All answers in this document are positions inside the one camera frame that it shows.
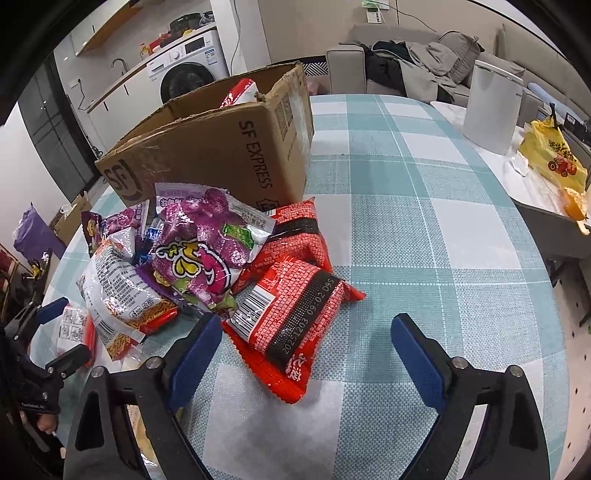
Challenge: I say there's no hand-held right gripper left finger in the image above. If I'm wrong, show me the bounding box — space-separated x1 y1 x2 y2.
62 313 225 480

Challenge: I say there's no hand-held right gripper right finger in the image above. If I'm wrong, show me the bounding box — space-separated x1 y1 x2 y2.
390 313 551 480

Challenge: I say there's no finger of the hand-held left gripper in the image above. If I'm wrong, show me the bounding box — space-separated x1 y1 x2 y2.
2 296 70 344
44 344 93 380

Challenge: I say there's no white snack packet red edge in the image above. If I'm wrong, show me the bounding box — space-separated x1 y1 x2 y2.
60 305 98 358

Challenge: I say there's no white orange snack packet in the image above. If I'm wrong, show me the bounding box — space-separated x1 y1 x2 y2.
76 240 181 363

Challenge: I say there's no dark purple snack packet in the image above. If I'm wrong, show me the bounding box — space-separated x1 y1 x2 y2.
136 256 195 308

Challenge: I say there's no red barcode snack packet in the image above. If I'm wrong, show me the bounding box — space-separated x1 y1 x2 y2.
222 256 366 406

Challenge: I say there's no small purple snack packet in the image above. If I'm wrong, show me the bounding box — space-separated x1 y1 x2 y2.
82 199 151 259

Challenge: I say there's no large purple snack packet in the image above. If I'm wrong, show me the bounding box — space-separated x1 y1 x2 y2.
150 182 277 319

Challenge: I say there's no blue snack packet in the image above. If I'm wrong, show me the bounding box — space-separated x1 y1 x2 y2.
134 216 163 265

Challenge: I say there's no large cardboard box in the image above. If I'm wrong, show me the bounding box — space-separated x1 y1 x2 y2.
95 61 315 217

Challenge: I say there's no wooden chair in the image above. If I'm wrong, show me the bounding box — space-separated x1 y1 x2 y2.
0 244 21 319

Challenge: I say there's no purple plastic bag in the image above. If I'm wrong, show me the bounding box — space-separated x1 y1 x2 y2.
13 205 65 259

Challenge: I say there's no small cardboard box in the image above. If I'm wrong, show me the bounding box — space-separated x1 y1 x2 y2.
51 191 93 245

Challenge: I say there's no teal checked tablecloth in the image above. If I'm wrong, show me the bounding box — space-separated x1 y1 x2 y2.
44 95 571 480

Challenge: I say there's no black glass door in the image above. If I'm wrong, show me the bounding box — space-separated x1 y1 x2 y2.
18 60 100 199

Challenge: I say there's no grey side table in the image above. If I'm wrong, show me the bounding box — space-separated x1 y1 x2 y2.
430 99 591 278

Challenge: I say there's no orange plastic wrapper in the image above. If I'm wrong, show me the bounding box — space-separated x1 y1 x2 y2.
561 187 591 227

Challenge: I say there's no white kitchen counter cabinet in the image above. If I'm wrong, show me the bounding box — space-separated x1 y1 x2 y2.
88 60 162 153

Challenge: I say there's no yellow plastic bag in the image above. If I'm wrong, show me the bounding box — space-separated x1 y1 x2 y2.
519 117 588 190

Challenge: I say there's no white trash bin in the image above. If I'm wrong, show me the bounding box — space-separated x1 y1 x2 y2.
463 60 525 155

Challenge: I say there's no white washing machine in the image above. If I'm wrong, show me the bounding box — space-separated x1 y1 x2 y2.
147 25 230 104

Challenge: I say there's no grey coat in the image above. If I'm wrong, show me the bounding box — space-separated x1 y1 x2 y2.
399 41 462 104

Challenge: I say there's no light blue pillow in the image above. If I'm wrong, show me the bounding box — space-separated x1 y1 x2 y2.
524 83 559 107

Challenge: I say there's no black jacket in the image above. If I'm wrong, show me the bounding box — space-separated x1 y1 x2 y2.
367 41 416 95

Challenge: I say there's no grey sofa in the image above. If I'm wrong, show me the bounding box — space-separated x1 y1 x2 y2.
326 23 555 125

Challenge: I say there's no grey cushion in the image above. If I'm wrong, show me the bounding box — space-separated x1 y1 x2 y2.
438 31 483 84

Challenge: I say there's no black handled case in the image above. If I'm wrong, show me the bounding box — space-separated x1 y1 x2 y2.
549 104 588 134

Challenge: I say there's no wooden wall cabinet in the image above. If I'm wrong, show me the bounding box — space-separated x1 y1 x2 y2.
74 0 155 56

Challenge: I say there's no black cable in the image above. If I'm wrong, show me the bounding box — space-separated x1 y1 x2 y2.
396 0 439 34

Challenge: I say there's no white green wall panel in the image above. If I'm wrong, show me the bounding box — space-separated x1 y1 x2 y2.
361 0 391 24

